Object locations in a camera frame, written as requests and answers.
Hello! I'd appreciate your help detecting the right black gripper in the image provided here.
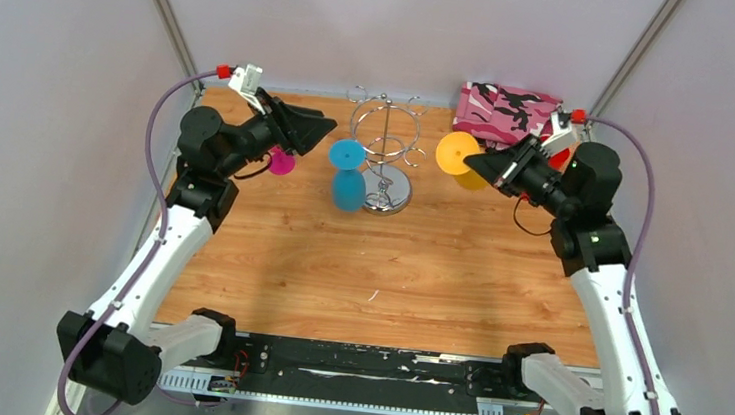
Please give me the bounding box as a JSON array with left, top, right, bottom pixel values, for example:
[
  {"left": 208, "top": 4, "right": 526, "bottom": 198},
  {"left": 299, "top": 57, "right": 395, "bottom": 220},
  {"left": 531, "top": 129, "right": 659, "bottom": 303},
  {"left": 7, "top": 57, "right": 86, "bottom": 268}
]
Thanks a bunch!
[{"left": 460, "top": 128, "right": 581, "bottom": 220}]

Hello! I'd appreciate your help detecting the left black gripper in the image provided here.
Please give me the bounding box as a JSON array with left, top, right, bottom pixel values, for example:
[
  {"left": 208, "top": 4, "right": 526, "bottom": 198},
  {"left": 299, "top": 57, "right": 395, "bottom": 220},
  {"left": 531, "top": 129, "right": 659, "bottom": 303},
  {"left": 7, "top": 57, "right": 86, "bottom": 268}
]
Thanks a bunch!
[{"left": 216, "top": 85, "right": 338, "bottom": 187}]

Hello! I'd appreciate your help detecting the magenta wine glass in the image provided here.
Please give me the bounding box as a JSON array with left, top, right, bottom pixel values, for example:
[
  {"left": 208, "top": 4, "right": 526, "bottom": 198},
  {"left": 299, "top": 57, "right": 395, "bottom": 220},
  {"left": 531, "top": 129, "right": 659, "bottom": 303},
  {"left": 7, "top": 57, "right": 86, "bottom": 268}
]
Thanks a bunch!
[{"left": 268, "top": 146, "right": 296, "bottom": 176}]

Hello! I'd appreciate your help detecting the yellow wine glass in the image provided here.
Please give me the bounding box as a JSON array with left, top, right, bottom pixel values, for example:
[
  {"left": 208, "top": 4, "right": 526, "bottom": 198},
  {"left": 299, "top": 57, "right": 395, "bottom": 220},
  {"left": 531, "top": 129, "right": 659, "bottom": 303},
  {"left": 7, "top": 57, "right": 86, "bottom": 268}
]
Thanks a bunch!
[{"left": 434, "top": 131, "right": 488, "bottom": 192}]

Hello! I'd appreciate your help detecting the chrome wine glass rack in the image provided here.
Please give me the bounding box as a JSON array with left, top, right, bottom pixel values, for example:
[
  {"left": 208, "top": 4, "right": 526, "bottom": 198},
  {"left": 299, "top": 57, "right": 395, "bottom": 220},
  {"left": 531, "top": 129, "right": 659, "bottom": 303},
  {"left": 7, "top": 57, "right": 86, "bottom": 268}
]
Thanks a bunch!
[{"left": 345, "top": 85, "right": 430, "bottom": 216}]

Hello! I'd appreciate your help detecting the red wine glass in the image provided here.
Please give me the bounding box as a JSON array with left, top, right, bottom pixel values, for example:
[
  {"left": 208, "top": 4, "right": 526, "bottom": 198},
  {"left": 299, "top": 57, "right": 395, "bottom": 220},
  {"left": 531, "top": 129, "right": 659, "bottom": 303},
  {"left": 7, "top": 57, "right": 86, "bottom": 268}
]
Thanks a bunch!
[{"left": 548, "top": 136, "right": 576, "bottom": 170}]

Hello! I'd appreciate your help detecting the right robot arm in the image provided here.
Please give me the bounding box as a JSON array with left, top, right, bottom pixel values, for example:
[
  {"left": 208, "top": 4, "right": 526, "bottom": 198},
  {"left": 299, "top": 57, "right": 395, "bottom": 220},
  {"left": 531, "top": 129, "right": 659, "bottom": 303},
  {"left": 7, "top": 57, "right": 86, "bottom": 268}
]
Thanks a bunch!
[{"left": 463, "top": 141, "right": 684, "bottom": 415}]

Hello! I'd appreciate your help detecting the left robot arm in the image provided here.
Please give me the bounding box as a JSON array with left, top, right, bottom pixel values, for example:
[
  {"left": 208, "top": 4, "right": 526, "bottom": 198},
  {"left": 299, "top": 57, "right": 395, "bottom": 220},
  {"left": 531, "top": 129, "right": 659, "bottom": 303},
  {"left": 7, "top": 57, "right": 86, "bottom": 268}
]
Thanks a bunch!
[{"left": 56, "top": 90, "right": 338, "bottom": 405}]

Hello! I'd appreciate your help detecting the blue wine glass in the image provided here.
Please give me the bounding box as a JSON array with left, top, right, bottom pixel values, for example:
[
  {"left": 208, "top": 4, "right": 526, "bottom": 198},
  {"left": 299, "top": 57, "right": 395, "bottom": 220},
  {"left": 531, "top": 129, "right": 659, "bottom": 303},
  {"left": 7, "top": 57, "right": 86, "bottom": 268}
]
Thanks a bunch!
[{"left": 328, "top": 139, "right": 367, "bottom": 212}]

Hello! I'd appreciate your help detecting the pink camouflage cloth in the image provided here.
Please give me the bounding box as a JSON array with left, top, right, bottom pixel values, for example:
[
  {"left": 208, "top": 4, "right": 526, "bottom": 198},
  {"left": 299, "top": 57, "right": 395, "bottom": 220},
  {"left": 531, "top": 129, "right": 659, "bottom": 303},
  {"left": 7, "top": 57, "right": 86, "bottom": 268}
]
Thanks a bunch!
[{"left": 452, "top": 82, "right": 563, "bottom": 148}]

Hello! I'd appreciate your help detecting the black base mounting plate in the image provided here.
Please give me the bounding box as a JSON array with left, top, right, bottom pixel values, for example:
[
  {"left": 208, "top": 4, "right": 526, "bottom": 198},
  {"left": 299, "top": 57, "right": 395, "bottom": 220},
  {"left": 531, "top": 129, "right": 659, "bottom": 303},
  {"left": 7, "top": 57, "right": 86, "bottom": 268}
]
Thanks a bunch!
[{"left": 168, "top": 325, "right": 570, "bottom": 415}]

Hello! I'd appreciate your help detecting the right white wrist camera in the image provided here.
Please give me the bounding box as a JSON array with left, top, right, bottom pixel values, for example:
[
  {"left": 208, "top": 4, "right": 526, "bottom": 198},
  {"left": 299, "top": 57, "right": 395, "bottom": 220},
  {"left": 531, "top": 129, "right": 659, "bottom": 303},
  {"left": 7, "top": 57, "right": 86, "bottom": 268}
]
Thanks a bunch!
[{"left": 539, "top": 110, "right": 580, "bottom": 157}]

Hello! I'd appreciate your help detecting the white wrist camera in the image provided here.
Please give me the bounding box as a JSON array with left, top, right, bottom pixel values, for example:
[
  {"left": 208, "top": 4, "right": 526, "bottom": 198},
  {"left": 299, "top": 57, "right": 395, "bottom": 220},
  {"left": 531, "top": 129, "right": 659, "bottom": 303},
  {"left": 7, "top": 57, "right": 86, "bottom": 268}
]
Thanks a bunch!
[
  {"left": 539, "top": 110, "right": 580, "bottom": 157},
  {"left": 227, "top": 64, "right": 265, "bottom": 114}
]

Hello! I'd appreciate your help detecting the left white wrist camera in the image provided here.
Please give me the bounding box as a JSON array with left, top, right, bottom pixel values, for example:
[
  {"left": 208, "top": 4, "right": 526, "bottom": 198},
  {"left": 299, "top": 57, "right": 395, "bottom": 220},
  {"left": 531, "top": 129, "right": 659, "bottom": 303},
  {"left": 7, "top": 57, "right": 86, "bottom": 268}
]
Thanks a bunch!
[{"left": 227, "top": 64, "right": 265, "bottom": 114}]

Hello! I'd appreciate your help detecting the aluminium frame rail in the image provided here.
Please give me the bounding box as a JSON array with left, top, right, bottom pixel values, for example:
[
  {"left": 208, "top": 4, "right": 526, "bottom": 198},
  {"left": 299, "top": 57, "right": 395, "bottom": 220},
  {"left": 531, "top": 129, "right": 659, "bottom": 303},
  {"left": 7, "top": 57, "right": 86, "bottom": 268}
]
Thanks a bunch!
[{"left": 43, "top": 313, "right": 694, "bottom": 415}]

